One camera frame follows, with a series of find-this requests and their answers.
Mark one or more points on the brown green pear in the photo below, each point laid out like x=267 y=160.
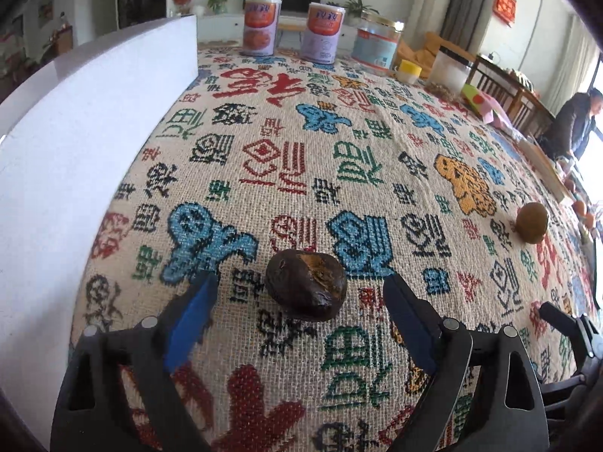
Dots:
x=532 y=223

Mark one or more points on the wooden chair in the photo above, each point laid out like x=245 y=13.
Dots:
x=516 y=99

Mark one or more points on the small orange fruit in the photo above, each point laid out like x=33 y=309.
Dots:
x=579 y=207

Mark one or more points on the small yellow cup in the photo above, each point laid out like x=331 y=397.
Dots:
x=407 y=71

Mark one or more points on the clear jar with black lid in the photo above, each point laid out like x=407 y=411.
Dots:
x=450 y=73

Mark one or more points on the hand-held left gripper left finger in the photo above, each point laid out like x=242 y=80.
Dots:
x=191 y=327

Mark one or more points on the dark brown wrinkled fruit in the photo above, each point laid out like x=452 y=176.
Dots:
x=304 y=287

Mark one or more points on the white foam board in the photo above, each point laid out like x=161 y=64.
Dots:
x=80 y=160

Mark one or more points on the orange label tin can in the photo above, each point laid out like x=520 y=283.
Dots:
x=259 y=26
x=322 y=33

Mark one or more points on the printed woven tablecloth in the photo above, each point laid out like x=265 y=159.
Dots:
x=329 y=188

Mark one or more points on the green leafy potted plant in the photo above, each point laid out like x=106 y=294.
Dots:
x=220 y=0

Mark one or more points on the clear jar with blue label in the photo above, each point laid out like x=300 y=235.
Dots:
x=377 y=44

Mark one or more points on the grey curtain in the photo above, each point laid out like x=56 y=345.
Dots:
x=466 y=4

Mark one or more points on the red wall hanging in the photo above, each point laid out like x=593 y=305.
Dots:
x=506 y=5

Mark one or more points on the orange cushion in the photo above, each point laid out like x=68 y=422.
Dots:
x=424 y=54

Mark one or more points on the light wooden board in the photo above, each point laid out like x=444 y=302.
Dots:
x=546 y=169

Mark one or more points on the large green potted plant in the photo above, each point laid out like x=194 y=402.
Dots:
x=359 y=9

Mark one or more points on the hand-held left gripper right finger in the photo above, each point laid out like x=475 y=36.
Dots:
x=412 y=327

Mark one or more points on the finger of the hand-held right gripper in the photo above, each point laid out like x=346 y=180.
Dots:
x=572 y=393
x=572 y=327

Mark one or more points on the white television cabinet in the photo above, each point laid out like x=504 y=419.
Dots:
x=292 y=28

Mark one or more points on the red flower plant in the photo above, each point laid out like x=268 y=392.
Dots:
x=183 y=0

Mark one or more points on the pink snack bag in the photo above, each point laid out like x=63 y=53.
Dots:
x=487 y=106

